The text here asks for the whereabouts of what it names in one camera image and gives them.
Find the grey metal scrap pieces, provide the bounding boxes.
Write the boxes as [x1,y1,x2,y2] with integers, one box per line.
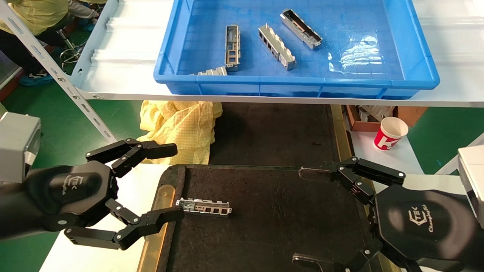
[358,105,396,122]

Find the clear plastic film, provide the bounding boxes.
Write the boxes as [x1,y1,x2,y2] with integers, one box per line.
[328,35,383,73]

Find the person in yellow gown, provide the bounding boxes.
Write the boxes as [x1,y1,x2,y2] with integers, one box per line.
[0,0,76,82]

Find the person with grey sleeve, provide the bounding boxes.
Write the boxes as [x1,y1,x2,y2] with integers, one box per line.
[66,0,101,20]

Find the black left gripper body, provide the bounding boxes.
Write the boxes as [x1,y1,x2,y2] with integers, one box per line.
[26,160,119,232]

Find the white ridged plastic sheet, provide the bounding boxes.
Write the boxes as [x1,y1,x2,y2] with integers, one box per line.
[93,0,175,68]

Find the grey metal cage part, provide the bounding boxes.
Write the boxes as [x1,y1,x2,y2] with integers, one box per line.
[225,25,242,72]

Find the dark channel metal part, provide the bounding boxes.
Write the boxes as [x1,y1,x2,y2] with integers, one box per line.
[280,9,323,50]

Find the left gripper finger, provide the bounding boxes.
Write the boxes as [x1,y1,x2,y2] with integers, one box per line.
[64,199,186,251]
[85,138,178,179]

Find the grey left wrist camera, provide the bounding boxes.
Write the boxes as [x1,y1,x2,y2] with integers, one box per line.
[0,111,42,184]

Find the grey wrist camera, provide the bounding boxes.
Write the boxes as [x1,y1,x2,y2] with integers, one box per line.
[458,145,484,229]
[0,111,42,184]

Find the blue plastic bin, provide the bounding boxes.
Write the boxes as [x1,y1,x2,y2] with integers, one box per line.
[153,0,441,100]

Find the yellow garment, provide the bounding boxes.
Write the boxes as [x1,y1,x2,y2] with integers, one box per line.
[137,100,223,165]

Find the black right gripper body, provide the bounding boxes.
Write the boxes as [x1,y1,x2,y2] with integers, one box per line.
[372,185,479,265]

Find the cardboard box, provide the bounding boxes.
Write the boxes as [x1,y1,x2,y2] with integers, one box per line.
[346,105,428,132]

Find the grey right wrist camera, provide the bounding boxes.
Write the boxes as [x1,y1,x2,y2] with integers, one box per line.
[458,145,484,229]

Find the metal shield part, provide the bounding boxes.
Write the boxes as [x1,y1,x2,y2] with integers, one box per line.
[175,198,232,218]

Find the silver metal bracket part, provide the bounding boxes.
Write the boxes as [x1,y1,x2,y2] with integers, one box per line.
[194,66,228,76]

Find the black mat with yellow edge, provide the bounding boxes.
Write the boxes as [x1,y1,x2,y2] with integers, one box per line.
[209,102,355,169]

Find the red paper cup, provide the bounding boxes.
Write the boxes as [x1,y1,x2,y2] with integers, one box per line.
[374,116,409,151]

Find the blue shoe cover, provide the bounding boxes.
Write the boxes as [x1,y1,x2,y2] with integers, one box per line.
[19,73,54,87]

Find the rolling stool base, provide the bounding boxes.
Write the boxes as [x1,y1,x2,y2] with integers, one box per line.
[56,28,88,65]

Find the grey metal shelf rack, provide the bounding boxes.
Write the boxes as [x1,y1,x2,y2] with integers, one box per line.
[0,0,484,144]

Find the silver port cage part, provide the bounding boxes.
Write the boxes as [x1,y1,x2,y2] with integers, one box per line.
[258,23,297,71]

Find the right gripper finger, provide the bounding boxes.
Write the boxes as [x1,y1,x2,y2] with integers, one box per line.
[298,156,406,206]
[292,247,385,272]

